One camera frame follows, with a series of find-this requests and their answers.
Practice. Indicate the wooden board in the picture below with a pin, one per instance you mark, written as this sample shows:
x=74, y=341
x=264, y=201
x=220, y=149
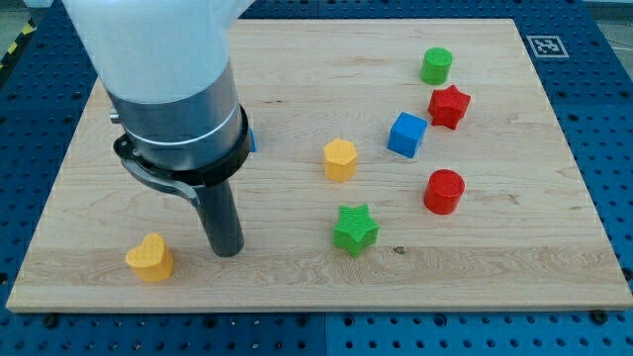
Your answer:
x=524, y=237

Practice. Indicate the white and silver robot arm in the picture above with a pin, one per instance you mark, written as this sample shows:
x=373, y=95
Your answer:
x=166, y=66

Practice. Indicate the yellow heart block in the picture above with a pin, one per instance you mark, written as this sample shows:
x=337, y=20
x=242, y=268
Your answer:
x=151, y=261

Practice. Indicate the yellow hexagon block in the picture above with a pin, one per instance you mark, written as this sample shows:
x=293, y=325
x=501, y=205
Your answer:
x=340, y=160

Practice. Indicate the red cylinder block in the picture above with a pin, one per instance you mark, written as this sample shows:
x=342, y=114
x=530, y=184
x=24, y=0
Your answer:
x=443, y=192

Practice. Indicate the red star block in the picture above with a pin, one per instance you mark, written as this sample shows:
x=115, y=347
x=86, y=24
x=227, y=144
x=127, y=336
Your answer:
x=447, y=107

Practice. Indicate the green cylinder block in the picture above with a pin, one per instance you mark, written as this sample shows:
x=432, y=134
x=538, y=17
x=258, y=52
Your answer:
x=436, y=65

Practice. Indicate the green star block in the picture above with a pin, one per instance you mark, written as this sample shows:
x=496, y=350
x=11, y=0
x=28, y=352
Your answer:
x=355, y=229

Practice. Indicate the blue cube block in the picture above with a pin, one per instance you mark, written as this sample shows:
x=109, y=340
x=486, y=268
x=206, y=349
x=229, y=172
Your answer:
x=406, y=134

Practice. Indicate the partly hidden blue block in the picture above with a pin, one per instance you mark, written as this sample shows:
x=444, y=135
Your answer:
x=253, y=146

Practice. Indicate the white fiducial marker tag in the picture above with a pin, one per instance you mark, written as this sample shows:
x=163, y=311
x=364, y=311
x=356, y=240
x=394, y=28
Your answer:
x=547, y=46

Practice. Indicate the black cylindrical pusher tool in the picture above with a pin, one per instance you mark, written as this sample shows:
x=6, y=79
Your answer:
x=220, y=220

